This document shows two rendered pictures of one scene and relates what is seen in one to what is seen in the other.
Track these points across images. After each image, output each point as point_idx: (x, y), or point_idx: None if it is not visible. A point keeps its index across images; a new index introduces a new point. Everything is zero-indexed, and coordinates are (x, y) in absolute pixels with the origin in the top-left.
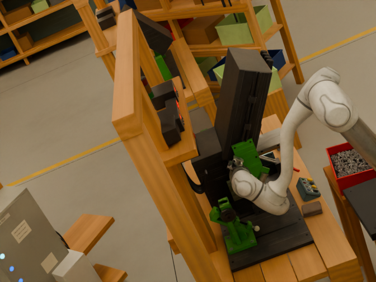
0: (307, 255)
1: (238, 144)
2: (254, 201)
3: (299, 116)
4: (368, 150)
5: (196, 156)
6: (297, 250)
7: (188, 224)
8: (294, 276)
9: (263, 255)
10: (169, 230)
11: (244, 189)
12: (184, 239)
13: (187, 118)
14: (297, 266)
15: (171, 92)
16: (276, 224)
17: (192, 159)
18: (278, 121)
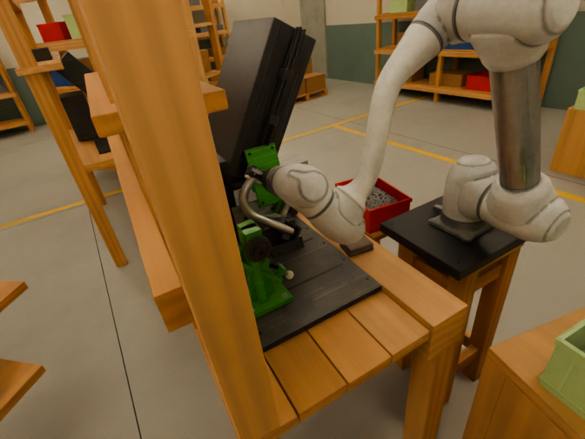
0: (382, 310)
1: (255, 149)
2: (319, 218)
3: (420, 53)
4: (533, 118)
5: (223, 108)
6: (360, 303)
7: (234, 241)
8: (379, 347)
9: (311, 316)
10: (175, 260)
11: (316, 187)
12: (216, 285)
13: None
14: (376, 329)
15: None
16: (311, 268)
17: None
18: None
